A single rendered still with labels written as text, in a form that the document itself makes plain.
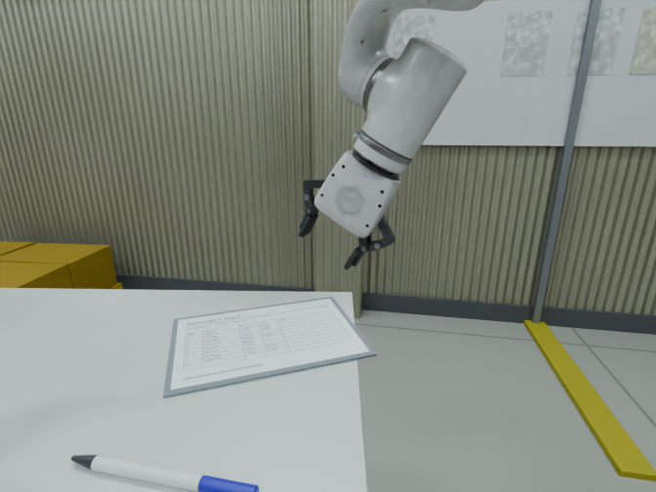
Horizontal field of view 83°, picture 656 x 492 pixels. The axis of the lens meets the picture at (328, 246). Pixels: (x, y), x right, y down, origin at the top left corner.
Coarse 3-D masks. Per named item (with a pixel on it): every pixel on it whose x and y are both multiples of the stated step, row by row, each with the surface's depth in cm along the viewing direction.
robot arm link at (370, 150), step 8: (360, 136) 51; (360, 144) 51; (368, 144) 50; (376, 144) 49; (360, 152) 51; (368, 152) 50; (376, 152) 49; (384, 152) 49; (392, 152) 49; (368, 160) 51; (376, 160) 50; (384, 160) 49; (392, 160) 50; (400, 160) 50; (408, 160) 51; (384, 168) 50; (392, 168) 50; (400, 168) 51
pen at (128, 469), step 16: (80, 464) 26; (96, 464) 26; (112, 464) 26; (128, 464) 26; (144, 464) 26; (144, 480) 25; (160, 480) 25; (176, 480) 25; (192, 480) 24; (208, 480) 24; (224, 480) 24
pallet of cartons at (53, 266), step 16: (0, 256) 233; (16, 256) 233; (32, 256) 233; (48, 256) 233; (64, 256) 233; (80, 256) 233; (96, 256) 243; (0, 272) 207; (16, 272) 207; (32, 272) 207; (48, 272) 207; (64, 272) 219; (80, 272) 230; (96, 272) 243; (112, 272) 259; (48, 288) 207; (64, 288) 219; (80, 288) 230; (96, 288) 243; (112, 288) 258
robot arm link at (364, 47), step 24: (360, 0) 43; (384, 0) 40; (408, 0) 39; (432, 0) 37; (456, 0) 37; (480, 0) 37; (360, 24) 44; (384, 24) 46; (360, 48) 47; (384, 48) 50; (360, 72) 49; (360, 96) 50
